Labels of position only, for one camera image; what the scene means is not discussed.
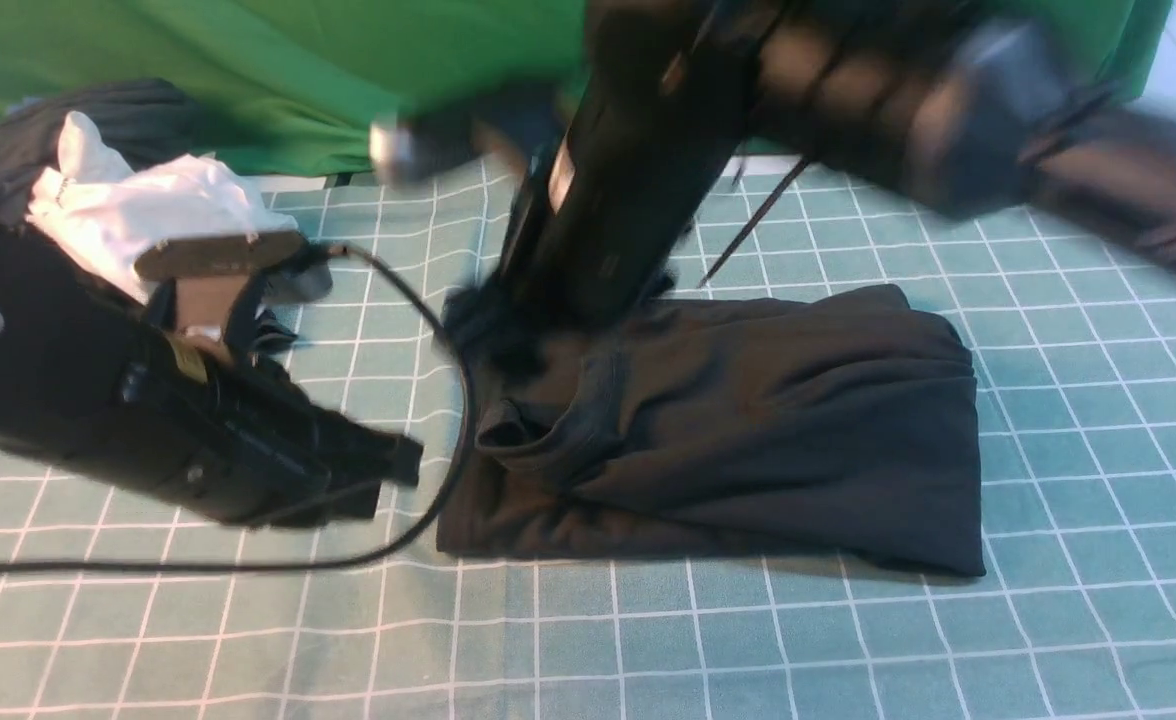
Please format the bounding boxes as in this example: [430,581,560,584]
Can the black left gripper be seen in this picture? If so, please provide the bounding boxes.
[0,224,423,528]

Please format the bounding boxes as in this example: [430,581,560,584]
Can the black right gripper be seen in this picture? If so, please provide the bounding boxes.
[443,1,777,372]

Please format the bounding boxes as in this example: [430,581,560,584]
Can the dark gray long-sleeved shirt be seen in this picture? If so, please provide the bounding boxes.
[436,284,985,576]

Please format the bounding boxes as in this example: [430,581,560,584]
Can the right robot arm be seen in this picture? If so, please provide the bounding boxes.
[437,1,1176,368]

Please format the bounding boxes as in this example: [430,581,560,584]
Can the white crumpled garment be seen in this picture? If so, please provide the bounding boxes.
[26,111,298,302]

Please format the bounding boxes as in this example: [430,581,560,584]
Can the green backdrop cloth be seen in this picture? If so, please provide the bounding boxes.
[0,0,1172,176]

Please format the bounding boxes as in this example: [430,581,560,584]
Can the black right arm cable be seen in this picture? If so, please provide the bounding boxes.
[699,155,814,289]

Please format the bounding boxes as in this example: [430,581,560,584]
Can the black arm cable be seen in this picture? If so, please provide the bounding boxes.
[699,155,814,289]
[0,244,476,578]

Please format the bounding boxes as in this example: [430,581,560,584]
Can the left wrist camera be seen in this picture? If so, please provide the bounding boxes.
[134,231,333,354]

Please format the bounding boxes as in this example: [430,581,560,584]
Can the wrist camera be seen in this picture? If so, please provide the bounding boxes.
[368,105,549,186]
[134,231,333,354]

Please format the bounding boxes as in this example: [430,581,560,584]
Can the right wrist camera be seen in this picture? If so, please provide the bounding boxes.
[368,105,549,186]

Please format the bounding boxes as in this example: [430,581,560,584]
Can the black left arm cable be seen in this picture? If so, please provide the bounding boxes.
[0,244,476,578]

